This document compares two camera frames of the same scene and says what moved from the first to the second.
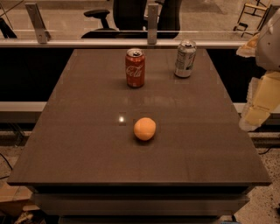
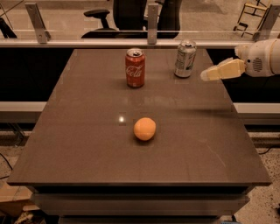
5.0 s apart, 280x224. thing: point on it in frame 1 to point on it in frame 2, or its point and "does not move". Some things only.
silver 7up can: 185,61 does not move
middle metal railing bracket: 152,24 does not move
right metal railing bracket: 268,16 does not move
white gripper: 269,48 to 255,61
